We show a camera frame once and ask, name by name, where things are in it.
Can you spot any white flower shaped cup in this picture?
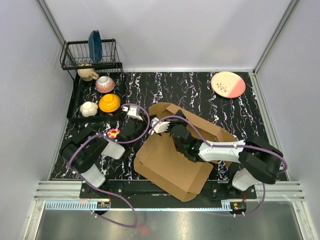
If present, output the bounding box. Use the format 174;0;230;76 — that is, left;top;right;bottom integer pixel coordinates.
80;101;99;118

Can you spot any beige mug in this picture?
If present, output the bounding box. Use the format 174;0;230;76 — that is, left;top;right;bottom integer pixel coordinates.
77;68;99;82

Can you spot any black wire dish rack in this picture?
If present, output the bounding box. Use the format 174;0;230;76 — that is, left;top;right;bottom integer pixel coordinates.
59;38;123;73

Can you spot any yellow ribbed bowl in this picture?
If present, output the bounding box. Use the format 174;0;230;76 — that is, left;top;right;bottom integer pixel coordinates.
98;93;121;113

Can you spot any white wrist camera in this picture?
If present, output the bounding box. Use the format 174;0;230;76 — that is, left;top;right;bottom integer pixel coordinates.
121;105;143;121
148;117;170;135

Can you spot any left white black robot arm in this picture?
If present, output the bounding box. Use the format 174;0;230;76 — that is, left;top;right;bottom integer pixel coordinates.
59;116;148;198

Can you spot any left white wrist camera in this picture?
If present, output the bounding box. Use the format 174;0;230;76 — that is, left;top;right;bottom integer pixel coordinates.
121;105;143;121

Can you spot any pink patterned bowl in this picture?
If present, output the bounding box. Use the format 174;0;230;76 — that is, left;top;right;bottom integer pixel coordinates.
95;76;116;94

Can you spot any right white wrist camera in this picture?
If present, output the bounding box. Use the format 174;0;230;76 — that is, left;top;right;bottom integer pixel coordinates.
148;117;170;135

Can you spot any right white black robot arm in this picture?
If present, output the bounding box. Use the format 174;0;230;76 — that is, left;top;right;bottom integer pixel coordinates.
165;115;284;199

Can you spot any pink cream round plate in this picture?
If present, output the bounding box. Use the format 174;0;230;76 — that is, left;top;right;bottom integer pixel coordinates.
210;71;246;99

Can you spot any black tray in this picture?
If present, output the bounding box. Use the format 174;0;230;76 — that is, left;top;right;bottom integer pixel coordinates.
66;71;127;124

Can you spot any blue plate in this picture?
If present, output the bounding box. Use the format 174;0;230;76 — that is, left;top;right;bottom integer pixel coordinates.
88;30;103;63

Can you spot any pink flower toy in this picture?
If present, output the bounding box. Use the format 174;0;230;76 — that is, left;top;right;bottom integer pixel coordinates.
107;128;121;139

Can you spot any brown cardboard box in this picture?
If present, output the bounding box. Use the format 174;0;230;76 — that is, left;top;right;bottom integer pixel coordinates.
134;109;237;202

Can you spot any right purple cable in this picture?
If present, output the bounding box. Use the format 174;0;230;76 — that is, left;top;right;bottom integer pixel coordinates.
147;115;288;217

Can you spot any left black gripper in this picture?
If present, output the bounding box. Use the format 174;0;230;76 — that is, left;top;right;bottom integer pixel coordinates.
129;113;156;148

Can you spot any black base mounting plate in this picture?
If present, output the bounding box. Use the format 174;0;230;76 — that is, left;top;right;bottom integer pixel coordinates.
79;179;258;210

